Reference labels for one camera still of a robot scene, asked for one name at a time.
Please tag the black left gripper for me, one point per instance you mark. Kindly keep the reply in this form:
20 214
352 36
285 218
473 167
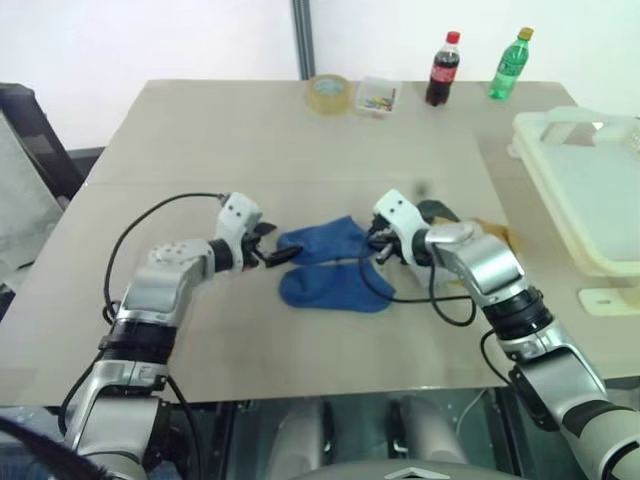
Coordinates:
252 246

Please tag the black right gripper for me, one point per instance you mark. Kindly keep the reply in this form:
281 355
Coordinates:
389 240

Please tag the blue sock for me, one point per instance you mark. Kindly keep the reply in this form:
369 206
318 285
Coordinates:
330 290
325 240

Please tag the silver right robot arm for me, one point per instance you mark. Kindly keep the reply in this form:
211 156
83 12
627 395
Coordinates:
490 270

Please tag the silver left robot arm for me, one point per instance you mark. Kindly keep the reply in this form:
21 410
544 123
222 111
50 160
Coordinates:
155 290

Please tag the dark olive sock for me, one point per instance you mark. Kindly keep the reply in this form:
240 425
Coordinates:
437 209

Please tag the tan sock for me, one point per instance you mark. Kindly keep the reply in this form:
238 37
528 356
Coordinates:
500 230

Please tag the white plastic basket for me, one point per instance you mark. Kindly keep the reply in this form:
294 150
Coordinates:
590 200

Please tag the clear box of coloured clips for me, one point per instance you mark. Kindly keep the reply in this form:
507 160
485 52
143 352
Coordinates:
378 97

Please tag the clear packing tape roll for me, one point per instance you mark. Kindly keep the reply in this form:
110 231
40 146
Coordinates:
327 100

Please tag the cola bottle with red cap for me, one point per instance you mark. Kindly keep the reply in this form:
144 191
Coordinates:
442 75

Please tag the grey rounded robot leg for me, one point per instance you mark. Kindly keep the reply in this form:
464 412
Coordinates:
432 430
302 435

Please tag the green bottle with yellow cap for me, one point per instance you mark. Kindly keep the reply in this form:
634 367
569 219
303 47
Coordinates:
510 65

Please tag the grey robot torso cover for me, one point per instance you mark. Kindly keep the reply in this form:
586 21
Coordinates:
395 472

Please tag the black chair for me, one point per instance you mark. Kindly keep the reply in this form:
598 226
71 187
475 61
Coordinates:
30 150

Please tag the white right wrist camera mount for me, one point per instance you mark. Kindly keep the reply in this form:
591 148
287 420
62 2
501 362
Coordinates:
400 212

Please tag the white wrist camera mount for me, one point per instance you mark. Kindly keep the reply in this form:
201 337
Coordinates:
400 212
235 210

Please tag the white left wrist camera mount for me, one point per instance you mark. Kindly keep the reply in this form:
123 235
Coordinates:
235 210

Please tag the grey aluminium post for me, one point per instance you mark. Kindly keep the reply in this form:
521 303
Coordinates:
304 40

